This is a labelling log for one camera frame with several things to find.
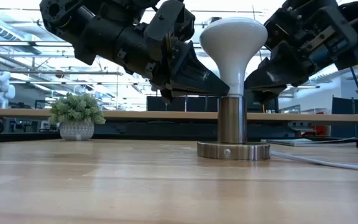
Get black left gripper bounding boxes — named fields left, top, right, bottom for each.
left=116, top=0, right=230, bottom=104

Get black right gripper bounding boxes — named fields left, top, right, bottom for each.
left=244, top=0, right=358, bottom=105

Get white reflector lightbulb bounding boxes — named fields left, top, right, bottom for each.
left=199, top=17, right=269, bottom=96

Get brushed metal lamp socket base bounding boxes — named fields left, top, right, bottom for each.
left=196, top=95, right=272, bottom=162

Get black partition panels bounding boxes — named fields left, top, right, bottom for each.
left=146, top=95, right=219, bottom=112

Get light wooden desk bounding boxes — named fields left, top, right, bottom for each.
left=0, top=108, right=358, bottom=124

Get red background object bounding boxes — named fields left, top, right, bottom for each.
left=301, top=124, right=331, bottom=138

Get waterfall picture book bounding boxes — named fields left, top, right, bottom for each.
left=261, top=138, right=357, bottom=147

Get dark blue partition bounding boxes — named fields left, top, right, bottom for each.
left=331, top=95, right=358, bottom=140

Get green potted plant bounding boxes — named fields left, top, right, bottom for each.
left=47, top=93, right=107, bottom=141

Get white lamp power cord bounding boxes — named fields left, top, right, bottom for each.
left=270, top=150, right=358, bottom=174

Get black aluminium table frame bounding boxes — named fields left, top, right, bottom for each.
left=0, top=132, right=358, bottom=149

